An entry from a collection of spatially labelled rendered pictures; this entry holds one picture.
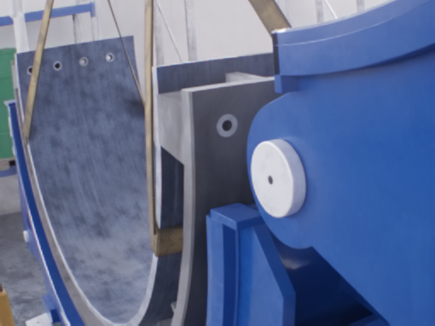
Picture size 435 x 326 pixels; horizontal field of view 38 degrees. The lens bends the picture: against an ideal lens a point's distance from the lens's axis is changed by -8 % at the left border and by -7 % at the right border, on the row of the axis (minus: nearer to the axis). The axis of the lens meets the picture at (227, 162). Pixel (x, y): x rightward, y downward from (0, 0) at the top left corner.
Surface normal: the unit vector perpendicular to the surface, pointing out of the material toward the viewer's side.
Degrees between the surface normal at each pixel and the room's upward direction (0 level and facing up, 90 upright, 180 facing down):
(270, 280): 90
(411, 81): 90
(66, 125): 65
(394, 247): 90
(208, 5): 90
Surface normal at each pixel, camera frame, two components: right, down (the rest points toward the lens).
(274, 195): -0.87, 0.18
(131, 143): 0.34, -0.41
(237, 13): 0.48, 0.17
